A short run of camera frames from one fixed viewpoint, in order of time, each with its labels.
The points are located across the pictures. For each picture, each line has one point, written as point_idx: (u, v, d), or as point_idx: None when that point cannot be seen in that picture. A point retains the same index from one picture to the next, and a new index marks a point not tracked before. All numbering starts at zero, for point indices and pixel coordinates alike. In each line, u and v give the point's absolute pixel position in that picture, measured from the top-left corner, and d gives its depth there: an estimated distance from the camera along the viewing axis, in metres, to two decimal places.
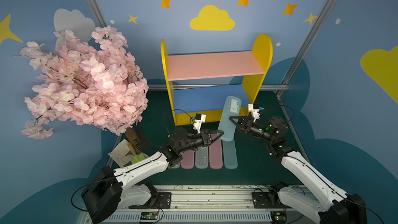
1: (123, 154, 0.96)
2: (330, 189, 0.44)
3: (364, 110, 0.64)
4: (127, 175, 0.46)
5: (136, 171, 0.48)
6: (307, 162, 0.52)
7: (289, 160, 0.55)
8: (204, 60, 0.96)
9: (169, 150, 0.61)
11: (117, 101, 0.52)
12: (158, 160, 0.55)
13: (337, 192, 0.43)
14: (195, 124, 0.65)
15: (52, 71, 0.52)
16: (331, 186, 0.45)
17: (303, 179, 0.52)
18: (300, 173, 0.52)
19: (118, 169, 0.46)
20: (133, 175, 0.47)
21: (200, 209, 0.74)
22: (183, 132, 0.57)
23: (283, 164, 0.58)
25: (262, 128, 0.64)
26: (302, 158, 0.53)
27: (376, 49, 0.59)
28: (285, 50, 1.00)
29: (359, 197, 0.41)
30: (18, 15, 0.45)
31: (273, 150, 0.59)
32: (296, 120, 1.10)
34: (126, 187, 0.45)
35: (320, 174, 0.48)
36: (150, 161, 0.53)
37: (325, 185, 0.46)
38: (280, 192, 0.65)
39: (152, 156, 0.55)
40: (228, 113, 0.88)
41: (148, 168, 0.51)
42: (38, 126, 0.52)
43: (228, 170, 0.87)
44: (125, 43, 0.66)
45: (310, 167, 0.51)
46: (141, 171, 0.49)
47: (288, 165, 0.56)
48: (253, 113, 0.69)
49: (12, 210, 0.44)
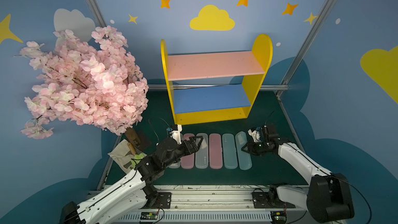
1: (123, 155, 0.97)
2: (315, 167, 0.48)
3: (364, 110, 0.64)
4: (92, 209, 0.43)
5: (102, 201, 0.45)
6: (299, 150, 0.57)
7: (283, 148, 0.61)
8: (204, 60, 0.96)
9: (147, 165, 0.55)
11: (117, 101, 0.52)
12: (129, 183, 0.50)
13: (321, 169, 0.47)
14: (173, 135, 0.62)
15: (52, 71, 0.52)
16: (317, 165, 0.49)
17: (296, 165, 0.55)
18: (292, 158, 0.57)
19: (83, 204, 0.44)
20: (99, 208, 0.44)
21: (200, 209, 0.74)
22: (173, 143, 0.55)
23: (279, 153, 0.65)
25: (260, 143, 0.76)
26: (297, 147, 0.58)
27: (377, 49, 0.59)
28: (285, 50, 1.00)
29: (343, 177, 0.44)
30: (18, 15, 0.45)
31: (270, 142, 0.66)
32: (296, 120, 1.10)
34: (94, 221, 0.44)
35: (310, 158, 0.52)
36: (120, 185, 0.49)
37: (312, 164, 0.49)
38: (279, 188, 0.66)
39: (124, 178, 0.50)
40: (239, 146, 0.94)
41: (118, 194, 0.47)
42: (38, 126, 0.52)
43: (228, 170, 0.87)
44: (125, 43, 0.66)
45: (302, 153, 0.55)
46: (109, 199, 0.46)
47: (283, 153, 0.61)
48: (253, 136, 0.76)
49: (11, 210, 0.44)
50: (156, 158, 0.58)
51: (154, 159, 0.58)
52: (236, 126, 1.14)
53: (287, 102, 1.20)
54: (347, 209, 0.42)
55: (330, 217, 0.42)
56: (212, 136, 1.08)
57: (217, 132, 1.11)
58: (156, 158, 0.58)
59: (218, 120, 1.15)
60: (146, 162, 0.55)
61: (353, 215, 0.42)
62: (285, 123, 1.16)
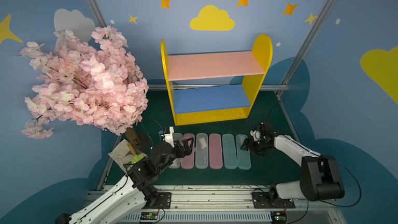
1: (123, 155, 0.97)
2: (306, 151, 0.51)
3: (364, 110, 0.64)
4: (84, 221, 0.43)
5: (93, 212, 0.45)
6: (291, 137, 0.62)
7: (278, 138, 0.64)
8: (204, 60, 0.84)
9: (140, 170, 0.53)
11: (117, 102, 0.52)
12: (121, 191, 0.49)
13: (310, 151, 0.51)
14: (166, 138, 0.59)
15: (52, 71, 0.52)
16: (307, 149, 0.52)
17: (287, 151, 0.60)
18: (285, 146, 0.61)
19: (75, 215, 0.44)
20: (90, 219, 0.44)
21: (200, 209, 0.74)
22: (167, 147, 0.54)
23: (275, 145, 0.67)
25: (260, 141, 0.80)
26: (290, 137, 0.63)
27: (376, 50, 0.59)
28: (285, 50, 1.00)
29: (333, 157, 0.47)
30: (18, 15, 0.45)
31: (267, 136, 0.70)
32: (296, 120, 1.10)
34: None
35: (300, 144, 0.56)
36: (111, 194, 0.48)
37: (303, 149, 0.53)
38: (278, 186, 0.67)
39: (115, 186, 0.50)
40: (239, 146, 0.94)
41: (109, 203, 0.46)
42: (38, 126, 0.52)
43: (228, 170, 0.87)
44: (125, 43, 0.66)
45: (294, 140, 0.60)
46: (100, 209, 0.45)
47: (275, 141, 0.66)
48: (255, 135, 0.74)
49: (12, 210, 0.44)
50: (149, 163, 0.57)
51: (147, 164, 0.57)
52: (236, 126, 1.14)
53: (287, 102, 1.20)
54: (338, 188, 0.44)
55: (321, 195, 0.44)
56: (212, 136, 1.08)
57: (217, 132, 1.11)
58: (150, 163, 0.57)
59: (218, 120, 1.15)
60: (139, 167, 0.54)
61: (343, 194, 0.44)
62: (285, 123, 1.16)
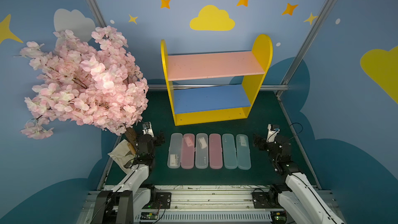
1: (123, 155, 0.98)
2: (326, 214, 0.45)
3: (364, 110, 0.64)
4: (126, 184, 0.48)
5: (129, 180, 0.51)
6: (310, 185, 0.53)
7: (291, 179, 0.58)
8: (204, 60, 0.84)
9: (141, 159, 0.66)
11: (117, 102, 0.52)
12: (141, 167, 0.60)
13: (333, 219, 0.44)
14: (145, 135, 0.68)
15: (52, 71, 0.52)
16: (329, 212, 0.46)
17: (303, 201, 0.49)
18: (300, 194, 0.54)
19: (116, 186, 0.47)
20: (131, 182, 0.50)
21: (200, 209, 0.74)
22: (147, 136, 0.68)
23: (287, 182, 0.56)
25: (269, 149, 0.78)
26: (308, 181, 0.55)
27: (376, 50, 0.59)
28: (285, 50, 1.00)
29: None
30: (19, 15, 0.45)
31: (279, 167, 0.62)
32: (296, 119, 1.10)
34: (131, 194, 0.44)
35: (323, 201, 0.48)
36: (135, 170, 0.57)
37: (323, 209, 0.46)
38: (280, 196, 0.65)
39: (132, 168, 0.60)
40: (240, 148, 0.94)
41: (137, 174, 0.55)
42: (38, 126, 0.52)
43: (228, 170, 0.87)
44: (125, 43, 0.66)
45: (313, 191, 0.51)
46: (134, 178, 0.52)
47: (291, 184, 0.58)
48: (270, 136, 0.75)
49: (12, 210, 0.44)
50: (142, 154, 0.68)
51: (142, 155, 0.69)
52: (236, 126, 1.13)
53: (287, 102, 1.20)
54: None
55: None
56: (212, 136, 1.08)
57: (217, 132, 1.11)
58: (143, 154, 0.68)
59: (218, 120, 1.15)
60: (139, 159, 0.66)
61: None
62: (285, 123, 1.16)
